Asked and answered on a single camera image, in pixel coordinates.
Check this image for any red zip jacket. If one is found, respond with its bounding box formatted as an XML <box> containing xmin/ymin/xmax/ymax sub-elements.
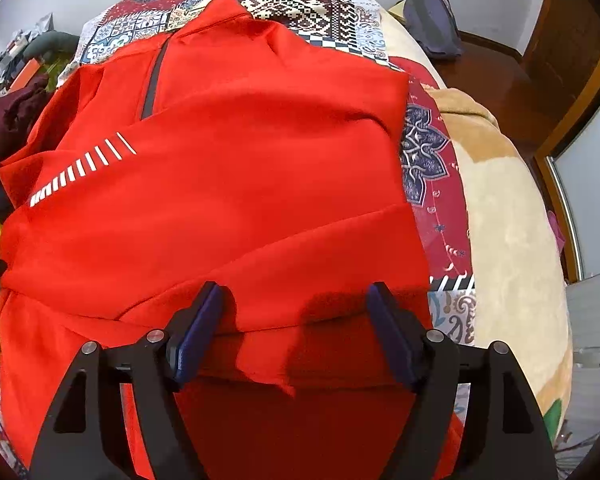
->
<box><xmin>0</xmin><ymin>0</ymin><xmax>465</xmax><ymax>480</ymax></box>

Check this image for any beige plush blanket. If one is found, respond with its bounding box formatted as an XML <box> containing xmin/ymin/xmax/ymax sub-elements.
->
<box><xmin>379</xmin><ymin>11</ymin><xmax>572</xmax><ymax>436</ymax></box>

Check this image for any maroon folded garment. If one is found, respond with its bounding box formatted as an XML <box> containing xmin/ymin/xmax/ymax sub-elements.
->
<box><xmin>0</xmin><ymin>74</ymin><xmax>52</xmax><ymax>221</ymax></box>

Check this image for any orange box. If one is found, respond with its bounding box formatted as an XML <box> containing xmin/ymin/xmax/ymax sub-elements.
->
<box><xmin>8</xmin><ymin>58</ymin><xmax>41</xmax><ymax>93</ymax></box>

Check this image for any wooden wardrobe with sliding door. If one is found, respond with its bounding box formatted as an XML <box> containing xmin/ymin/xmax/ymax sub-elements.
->
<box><xmin>522</xmin><ymin>0</ymin><xmax>600</xmax><ymax>283</ymax></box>

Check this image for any cluttered pile with green box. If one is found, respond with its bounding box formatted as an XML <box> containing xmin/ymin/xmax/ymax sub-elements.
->
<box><xmin>0</xmin><ymin>13</ymin><xmax>80</xmax><ymax>96</ymax></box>

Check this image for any grey blue backpack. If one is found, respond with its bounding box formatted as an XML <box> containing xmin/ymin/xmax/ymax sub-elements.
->
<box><xmin>403</xmin><ymin>0</ymin><xmax>464</xmax><ymax>60</ymax></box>

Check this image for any patchwork patterned bedspread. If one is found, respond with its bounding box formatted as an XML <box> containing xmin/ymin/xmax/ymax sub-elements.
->
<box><xmin>0</xmin><ymin>0</ymin><xmax>479</xmax><ymax>480</ymax></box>

